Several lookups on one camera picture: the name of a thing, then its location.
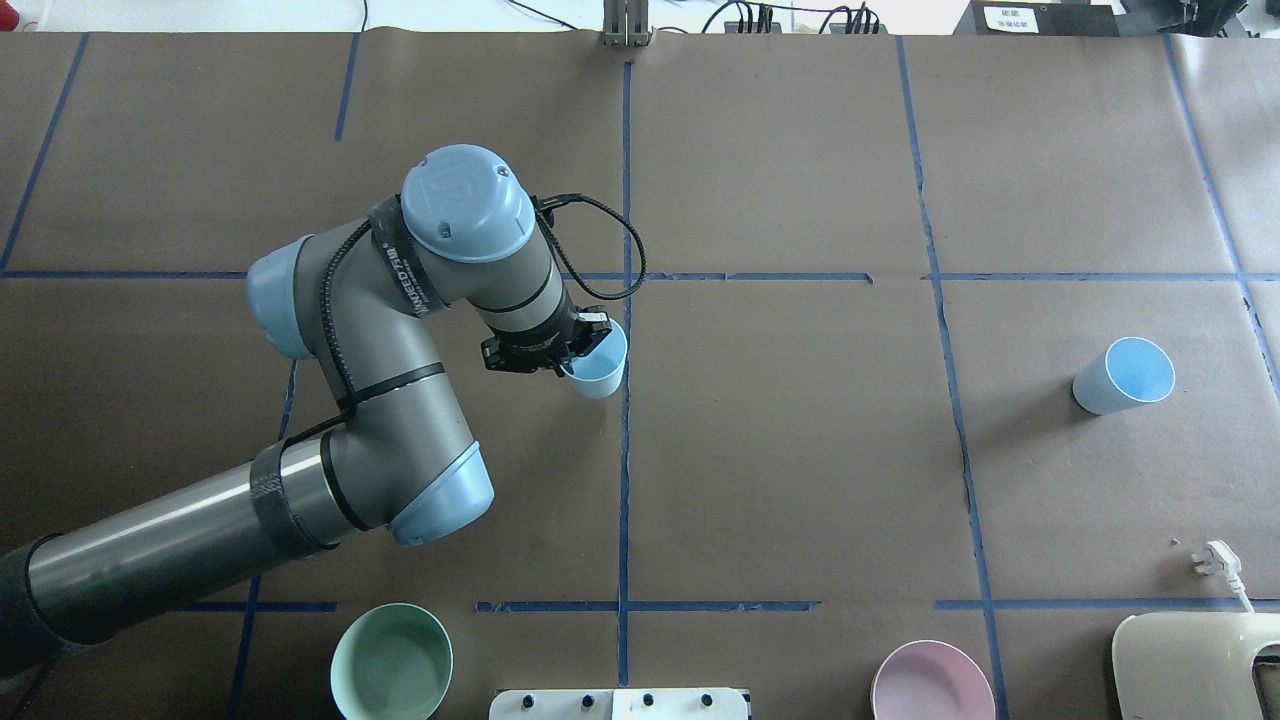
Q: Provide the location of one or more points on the black box with label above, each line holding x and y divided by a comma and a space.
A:
1037, 18

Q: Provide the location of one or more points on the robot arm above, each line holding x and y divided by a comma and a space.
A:
394, 451

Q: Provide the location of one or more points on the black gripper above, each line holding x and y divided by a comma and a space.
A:
541, 346

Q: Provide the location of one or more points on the green bowl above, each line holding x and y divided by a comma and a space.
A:
394, 662

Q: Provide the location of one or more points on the aluminium frame post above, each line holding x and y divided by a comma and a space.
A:
626, 23

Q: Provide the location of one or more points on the light blue cup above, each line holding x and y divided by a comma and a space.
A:
599, 373
1132, 372

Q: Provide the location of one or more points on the pink bowl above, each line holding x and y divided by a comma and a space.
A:
931, 680

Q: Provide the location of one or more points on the cream toaster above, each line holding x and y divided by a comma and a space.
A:
1196, 665

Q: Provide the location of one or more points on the white power plug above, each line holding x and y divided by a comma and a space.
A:
1216, 558

